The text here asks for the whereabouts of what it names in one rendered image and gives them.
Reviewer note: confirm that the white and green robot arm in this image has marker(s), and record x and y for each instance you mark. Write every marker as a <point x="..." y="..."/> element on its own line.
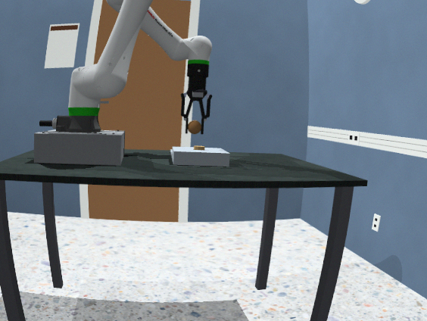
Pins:
<point x="108" y="77"/>

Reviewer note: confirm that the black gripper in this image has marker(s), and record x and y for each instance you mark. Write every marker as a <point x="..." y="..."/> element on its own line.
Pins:
<point x="195" y="82"/>

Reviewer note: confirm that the tan ball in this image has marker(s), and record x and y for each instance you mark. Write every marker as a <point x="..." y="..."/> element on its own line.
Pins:
<point x="194" y="127"/>

